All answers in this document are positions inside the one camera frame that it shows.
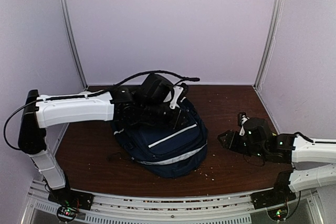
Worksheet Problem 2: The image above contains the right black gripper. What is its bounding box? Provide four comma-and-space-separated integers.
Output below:
217, 131, 266, 159

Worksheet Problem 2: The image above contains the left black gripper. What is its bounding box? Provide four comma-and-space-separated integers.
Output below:
140, 101, 191, 130

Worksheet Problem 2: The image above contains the navy blue backpack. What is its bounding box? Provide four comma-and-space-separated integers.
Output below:
110, 98, 208, 178

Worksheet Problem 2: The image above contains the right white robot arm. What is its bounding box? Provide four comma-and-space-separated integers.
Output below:
217, 114, 335, 209

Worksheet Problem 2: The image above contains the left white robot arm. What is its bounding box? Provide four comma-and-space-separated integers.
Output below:
18, 71, 188, 206

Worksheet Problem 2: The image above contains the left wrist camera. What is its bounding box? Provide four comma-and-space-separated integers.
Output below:
169, 82, 188, 110

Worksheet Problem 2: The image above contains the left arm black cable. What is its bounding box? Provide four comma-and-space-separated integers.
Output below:
3, 69, 201, 151

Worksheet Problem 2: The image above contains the front aluminium rail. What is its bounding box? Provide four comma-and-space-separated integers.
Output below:
20, 179, 323, 224

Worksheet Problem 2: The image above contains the right aluminium frame post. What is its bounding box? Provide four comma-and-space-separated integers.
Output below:
254, 0, 284, 91

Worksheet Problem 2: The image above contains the aluminium frame post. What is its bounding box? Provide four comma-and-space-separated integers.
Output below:
60, 0, 88, 90
254, 0, 284, 91

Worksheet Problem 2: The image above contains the left aluminium frame post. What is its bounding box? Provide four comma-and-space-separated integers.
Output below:
60, 0, 88, 90

